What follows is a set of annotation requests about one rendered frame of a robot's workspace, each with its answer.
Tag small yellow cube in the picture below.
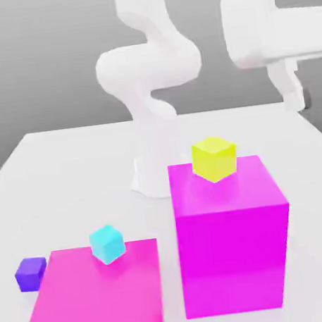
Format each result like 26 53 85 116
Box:
188 133 242 187

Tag small purple cube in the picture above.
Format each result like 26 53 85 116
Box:
12 255 51 295

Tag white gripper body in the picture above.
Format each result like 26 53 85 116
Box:
218 0 322 73

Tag large magenta box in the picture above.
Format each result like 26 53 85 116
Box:
166 150 302 321

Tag large pink box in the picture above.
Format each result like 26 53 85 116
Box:
7 237 168 322

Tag small cyan cube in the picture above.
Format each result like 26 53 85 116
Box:
87 222 128 267

